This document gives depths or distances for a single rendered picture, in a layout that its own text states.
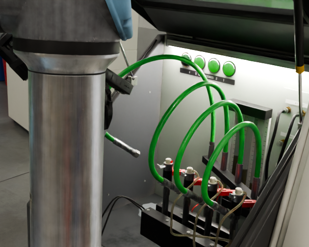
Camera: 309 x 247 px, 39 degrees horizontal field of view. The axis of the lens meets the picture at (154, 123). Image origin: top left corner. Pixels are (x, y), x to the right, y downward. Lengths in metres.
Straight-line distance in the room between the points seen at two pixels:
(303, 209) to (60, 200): 0.67
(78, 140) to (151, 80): 1.12
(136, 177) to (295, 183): 0.75
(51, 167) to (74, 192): 0.04
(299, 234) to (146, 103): 0.77
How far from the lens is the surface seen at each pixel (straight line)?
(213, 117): 1.37
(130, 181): 1.65
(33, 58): 0.47
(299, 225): 1.07
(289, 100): 1.32
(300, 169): 1.06
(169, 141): 1.64
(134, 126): 1.58
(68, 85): 0.47
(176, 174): 1.04
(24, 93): 4.77
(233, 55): 1.38
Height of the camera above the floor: 1.63
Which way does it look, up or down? 18 degrees down
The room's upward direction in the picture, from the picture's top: 3 degrees clockwise
